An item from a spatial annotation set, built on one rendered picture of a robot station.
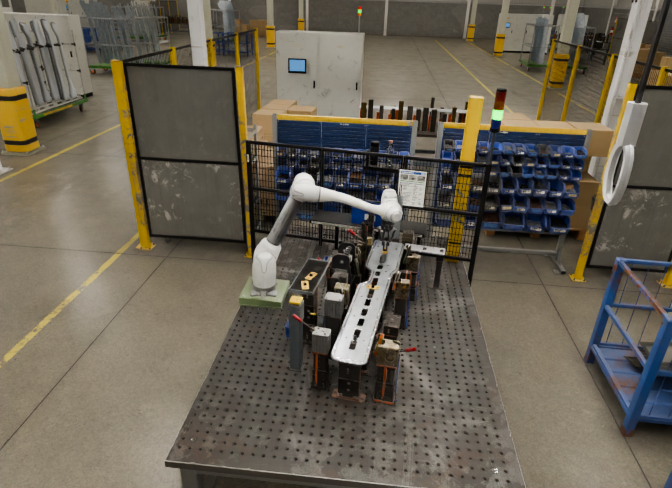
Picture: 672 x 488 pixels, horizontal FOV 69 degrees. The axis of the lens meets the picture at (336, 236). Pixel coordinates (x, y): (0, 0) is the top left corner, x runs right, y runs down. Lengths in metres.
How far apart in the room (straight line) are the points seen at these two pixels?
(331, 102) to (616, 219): 5.86
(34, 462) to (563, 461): 3.28
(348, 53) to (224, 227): 5.06
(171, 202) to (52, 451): 2.77
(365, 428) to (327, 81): 7.81
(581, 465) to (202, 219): 4.07
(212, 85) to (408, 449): 3.70
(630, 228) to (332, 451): 4.08
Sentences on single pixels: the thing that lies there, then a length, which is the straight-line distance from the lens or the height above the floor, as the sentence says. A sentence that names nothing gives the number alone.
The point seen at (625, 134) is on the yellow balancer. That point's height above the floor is 2.50.
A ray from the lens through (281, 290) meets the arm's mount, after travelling 3.47.
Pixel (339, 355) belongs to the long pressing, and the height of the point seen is 1.00.
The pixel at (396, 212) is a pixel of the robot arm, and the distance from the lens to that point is 3.07.
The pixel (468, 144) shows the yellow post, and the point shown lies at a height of 1.67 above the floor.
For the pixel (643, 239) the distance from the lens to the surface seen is 5.82.
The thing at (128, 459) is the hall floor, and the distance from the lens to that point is 3.57.
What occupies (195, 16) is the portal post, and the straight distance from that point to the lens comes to 7.12.
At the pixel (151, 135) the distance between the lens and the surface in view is 5.39.
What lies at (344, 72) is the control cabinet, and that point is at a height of 1.34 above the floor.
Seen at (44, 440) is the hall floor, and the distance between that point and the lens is 3.88.
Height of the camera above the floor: 2.61
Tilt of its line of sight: 26 degrees down
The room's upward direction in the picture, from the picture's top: 2 degrees clockwise
